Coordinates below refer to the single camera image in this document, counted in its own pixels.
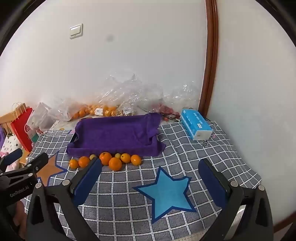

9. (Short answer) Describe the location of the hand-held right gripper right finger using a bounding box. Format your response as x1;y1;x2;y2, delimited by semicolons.
198;158;274;241

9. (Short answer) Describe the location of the clear plastic bag of oranges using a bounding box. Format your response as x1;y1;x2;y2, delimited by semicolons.
50;97;93;122

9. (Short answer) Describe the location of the grey checked blanket with stars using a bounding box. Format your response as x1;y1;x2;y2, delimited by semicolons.
24;120;262;241

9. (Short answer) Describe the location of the blue tissue pack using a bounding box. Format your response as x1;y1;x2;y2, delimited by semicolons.
180;108;213;141

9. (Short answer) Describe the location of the pile of red cherry tomatoes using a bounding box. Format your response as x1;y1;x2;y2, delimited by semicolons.
150;103;181;122

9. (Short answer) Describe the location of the white dotted cloth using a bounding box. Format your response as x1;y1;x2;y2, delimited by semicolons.
0;134;23;163

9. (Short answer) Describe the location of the black cable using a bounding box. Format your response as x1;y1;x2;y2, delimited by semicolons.
139;107;182;122

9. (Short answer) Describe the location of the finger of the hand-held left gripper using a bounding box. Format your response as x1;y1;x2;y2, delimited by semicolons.
22;152;49;180
0;148;23;172

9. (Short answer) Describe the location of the person's left hand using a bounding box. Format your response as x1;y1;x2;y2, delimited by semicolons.
13;200;27;232

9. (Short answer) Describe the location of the large crumpled clear plastic bag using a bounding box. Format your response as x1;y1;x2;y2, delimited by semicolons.
143;81;200;121

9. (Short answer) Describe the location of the clear bag with golden contents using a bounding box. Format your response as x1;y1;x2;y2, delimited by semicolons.
117;105;139;116

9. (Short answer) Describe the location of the brown wooden door frame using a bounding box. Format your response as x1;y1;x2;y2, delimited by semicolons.
198;0;219;116

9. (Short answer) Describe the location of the purple towel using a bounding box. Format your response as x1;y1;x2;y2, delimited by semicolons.
66;113;166;158

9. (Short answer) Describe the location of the white plastic bag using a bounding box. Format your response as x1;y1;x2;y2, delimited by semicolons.
27;102;58;133

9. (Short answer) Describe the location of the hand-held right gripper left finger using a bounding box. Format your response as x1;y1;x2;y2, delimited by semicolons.
26;158;102;241

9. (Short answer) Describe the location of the white light switch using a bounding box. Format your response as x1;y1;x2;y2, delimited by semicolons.
69;23;84;39

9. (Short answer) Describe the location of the large orange with green stem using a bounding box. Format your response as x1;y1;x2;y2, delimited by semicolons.
99;152;113;166

